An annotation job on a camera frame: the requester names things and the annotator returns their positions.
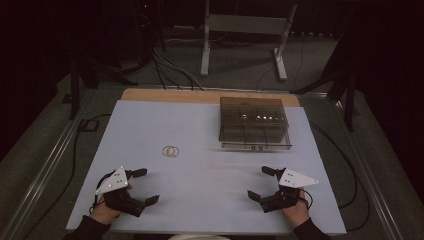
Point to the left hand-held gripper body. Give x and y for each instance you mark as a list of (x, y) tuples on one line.
[(117, 191)]

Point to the person's left hand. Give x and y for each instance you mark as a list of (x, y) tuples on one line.
[(105, 214)]

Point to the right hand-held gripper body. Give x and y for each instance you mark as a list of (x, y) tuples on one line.
[(286, 190)]

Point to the person's right hand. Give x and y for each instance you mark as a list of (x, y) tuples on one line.
[(296, 213)]

